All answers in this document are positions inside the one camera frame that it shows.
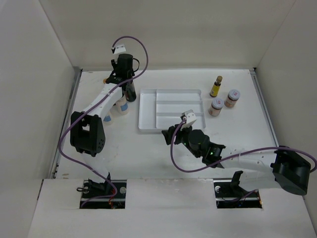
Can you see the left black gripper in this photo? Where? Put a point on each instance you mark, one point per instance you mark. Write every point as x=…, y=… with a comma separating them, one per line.
x=114, y=64

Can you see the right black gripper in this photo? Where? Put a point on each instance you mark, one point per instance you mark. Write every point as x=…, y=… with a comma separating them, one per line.
x=168, y=134

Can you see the dark soy sauce bottle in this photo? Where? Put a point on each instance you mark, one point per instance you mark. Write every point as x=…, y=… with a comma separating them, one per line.
x=129, y=91

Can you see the white granule jar blue label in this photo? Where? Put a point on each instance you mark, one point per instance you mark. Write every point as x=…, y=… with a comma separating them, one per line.
x=122, y=106

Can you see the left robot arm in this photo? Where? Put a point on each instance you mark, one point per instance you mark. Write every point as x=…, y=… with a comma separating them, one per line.
x=88, y=135

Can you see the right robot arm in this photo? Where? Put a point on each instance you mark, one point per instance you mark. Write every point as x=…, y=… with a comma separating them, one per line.
x=268, y=167

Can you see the white divided organizer tray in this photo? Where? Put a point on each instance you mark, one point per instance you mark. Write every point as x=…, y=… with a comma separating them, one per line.
x=161, y=108

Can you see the orange spice jar front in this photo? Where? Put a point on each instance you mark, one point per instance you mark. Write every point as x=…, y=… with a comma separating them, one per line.
x=216, y=107

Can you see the orange spice jar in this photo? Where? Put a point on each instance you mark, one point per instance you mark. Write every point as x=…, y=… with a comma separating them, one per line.
x=216, y=107
x=232, y=98

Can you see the small yellow oil bottle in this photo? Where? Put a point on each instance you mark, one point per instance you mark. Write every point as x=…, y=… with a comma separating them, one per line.
x=216, y=86

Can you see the orange spice jar back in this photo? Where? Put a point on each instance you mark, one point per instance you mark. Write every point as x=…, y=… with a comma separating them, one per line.
x=232, y=98

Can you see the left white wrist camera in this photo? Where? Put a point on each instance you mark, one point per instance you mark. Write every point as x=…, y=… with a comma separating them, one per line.
x=119, y=49

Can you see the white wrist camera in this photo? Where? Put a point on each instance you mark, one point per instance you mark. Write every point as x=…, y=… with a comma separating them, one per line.
x=119, y=49
x=188, y=118

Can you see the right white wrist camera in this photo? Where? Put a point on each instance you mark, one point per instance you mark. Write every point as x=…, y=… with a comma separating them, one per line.
x=188, y=118

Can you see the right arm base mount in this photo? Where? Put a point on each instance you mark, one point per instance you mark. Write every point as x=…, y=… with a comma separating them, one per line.
x=229, y=195

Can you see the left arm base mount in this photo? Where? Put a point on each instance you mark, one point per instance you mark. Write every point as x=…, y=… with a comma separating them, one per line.
x=102, y=195

